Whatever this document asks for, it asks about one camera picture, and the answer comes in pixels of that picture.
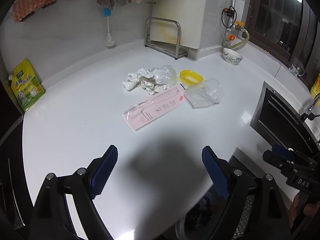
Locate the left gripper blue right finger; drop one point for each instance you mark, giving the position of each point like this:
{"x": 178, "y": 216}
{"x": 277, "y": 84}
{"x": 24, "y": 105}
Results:
{"x": 215, "y": 171}

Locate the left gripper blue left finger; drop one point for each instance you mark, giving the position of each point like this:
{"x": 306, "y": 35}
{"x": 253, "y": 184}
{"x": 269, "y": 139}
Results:
{"x": 101, "y": 169}

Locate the pink toothbrush package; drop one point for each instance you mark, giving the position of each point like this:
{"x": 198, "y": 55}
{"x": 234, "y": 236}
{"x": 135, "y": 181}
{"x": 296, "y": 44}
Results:
{"x": 157, "y": 106}

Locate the clear plastic cup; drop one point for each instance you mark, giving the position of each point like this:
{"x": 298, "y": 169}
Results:
{"x": 204, "y": 94}

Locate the yellow plastic lid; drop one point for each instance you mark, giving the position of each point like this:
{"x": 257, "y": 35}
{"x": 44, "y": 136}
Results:
{"x": 188, "y": 77}

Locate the white paper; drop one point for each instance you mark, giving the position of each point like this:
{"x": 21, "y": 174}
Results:
{"x": 151, "y": 86}
{"x": 134, "y": 79}

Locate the clear plastic bag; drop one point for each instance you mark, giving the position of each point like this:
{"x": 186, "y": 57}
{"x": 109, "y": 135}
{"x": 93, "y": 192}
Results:
{"x": 165, "y": 75}

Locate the black kitchen sink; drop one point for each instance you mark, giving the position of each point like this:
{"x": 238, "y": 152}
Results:
{"x": 279, "y": 124}

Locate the person's right hand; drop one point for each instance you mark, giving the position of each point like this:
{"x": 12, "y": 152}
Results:
{"x": 299, "y": 204}

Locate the steel sink faucet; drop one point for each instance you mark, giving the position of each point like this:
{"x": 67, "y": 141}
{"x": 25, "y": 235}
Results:
{"x": 307, "y": 114}

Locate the yellow dish soap bottle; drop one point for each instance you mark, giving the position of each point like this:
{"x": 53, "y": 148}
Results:
{"x": 315, "y": 89}

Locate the glass mug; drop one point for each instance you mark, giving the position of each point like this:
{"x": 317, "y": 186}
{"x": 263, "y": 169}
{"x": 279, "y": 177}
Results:
{"x": 296, "y": 68}

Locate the patterned ceramic bowl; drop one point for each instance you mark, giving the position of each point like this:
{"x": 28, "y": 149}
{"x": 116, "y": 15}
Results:
{"x": 231, "y": 56}

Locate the green yellow detergent pouch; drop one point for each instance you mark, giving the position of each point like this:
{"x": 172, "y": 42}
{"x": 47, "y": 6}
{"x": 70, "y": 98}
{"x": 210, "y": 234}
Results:
{"x": 25, "y": 85}

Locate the steel cutting board rack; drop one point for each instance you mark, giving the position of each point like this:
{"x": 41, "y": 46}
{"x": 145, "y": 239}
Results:
{"x": 166, "y": 44}

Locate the gas valve with pipe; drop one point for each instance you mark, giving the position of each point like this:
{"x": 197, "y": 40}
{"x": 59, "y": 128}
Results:
{"x": 228, "y": 20}

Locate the dark framed window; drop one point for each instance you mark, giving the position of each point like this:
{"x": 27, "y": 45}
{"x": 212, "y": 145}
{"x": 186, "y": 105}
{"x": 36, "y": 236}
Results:
{"x": 288, "y": 30}

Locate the white cutting board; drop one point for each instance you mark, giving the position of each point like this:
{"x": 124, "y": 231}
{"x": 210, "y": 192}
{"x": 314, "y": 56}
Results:
{"x": 188, "y": 13}

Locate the blue handled bottle brush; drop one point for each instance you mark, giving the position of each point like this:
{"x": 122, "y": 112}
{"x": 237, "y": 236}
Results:
{"x": 109, "y": 40}

